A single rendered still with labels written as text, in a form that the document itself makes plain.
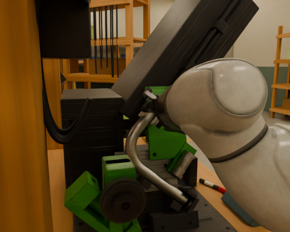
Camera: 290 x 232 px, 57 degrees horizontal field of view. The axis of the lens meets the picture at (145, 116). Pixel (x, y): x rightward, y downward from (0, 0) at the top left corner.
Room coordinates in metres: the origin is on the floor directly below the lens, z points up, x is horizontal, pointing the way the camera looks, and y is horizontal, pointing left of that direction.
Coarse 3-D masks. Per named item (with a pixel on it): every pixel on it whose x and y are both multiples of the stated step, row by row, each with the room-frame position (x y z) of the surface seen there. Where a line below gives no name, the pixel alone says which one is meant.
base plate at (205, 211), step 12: (180, 180) 0.95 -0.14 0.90; (204, 204) 0.78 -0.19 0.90; (204, 216) 0.71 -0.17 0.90; (216, 216) 0.71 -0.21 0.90; (84, 228) 0.65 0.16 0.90; (144, 228) 0.65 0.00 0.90; (192, 228) 0.65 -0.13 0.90; (204, 228) 0.65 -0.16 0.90; (216, 228) 0.65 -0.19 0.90; (228, 228) 0.65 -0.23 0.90
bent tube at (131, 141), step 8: (144, 120) 0.70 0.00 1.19; (136, 128) 0.69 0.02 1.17; (144, 128) 0.70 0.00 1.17; (128, 136) 0.69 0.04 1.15; (136, 136) 0.69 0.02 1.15; (128, 144) 0.68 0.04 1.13; (136, 144) 0.69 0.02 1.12; (128, 152) 0.67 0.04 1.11; (136, 152) 0.68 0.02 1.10; (136, 160) 0.67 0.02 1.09; (136, 168) 0.67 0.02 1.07; (144, 168) 0.67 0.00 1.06; (144, 176) 0.67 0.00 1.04; (152, 176) 0.67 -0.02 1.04; (160, 176) 0.68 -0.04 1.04; (152, 184) 0.68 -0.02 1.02; (160, 184) 0.67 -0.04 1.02; (168, 184) 0.68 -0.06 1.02; (168, 192) 0.67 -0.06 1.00; (176, 192) 0.67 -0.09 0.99; (176, 200) 0.67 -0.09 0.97; (184, 200) 0.67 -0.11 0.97
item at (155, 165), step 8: (120, 152) 0.72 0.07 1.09; (144, 152) 0.73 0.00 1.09; (144, 160) 0.72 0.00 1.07; (152, 160) 0.73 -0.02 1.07; (160, 160) 0.74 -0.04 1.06; (168, 160) 0.75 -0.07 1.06; (152, 168) 0.73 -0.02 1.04; (160, 168) 0.73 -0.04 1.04; (136, 176) 0.71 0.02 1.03; (168, 176) 0.73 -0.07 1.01; (176, 184) 0.73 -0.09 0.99
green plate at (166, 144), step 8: (152, 88) 0.77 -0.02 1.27; (160, 88) 0.77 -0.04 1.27; (152, 128) 0.74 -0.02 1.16; (160, 128) 0.74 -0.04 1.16; (152, 136) 0.73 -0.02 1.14; (160, 136) 0.74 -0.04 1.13; (168, 136) 0.74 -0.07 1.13; (176, 136) 0.75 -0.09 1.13; (184, 136) 0.76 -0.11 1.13; (152, 144) 0.73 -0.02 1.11; (160, 144) 0.73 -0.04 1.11; (168, 144) 0.74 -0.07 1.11; (176, 144) 0.74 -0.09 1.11; (152, 152) 0.72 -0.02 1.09; (160, 152) 0.73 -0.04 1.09; (168, 152) 0.73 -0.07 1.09; (176, 152) 0.74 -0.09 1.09
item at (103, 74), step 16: (96, 0) 3.55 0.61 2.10; (112, 0) 3.38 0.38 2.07; (128, 0) 3.27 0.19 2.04; (144, 0) 3.71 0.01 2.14; (112, 16) 3.38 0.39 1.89; (128, 16) 3.32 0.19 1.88; (144, 16) 3.71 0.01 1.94; (112, 32) 3.38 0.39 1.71; (128, 32) 3.32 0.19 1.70; (144, 32) 3.71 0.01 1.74; (96, 48) 3.51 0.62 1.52; (112, 48) 3.38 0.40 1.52; (128, 48) 3.32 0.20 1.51; (64, 64) 3.84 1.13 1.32; (96, 64) 3.53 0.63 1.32; (112, 64) 3.38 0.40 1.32; (80, 80) 3.65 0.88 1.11; (96, 80) 3.51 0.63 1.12; (112, 80) 3.39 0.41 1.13
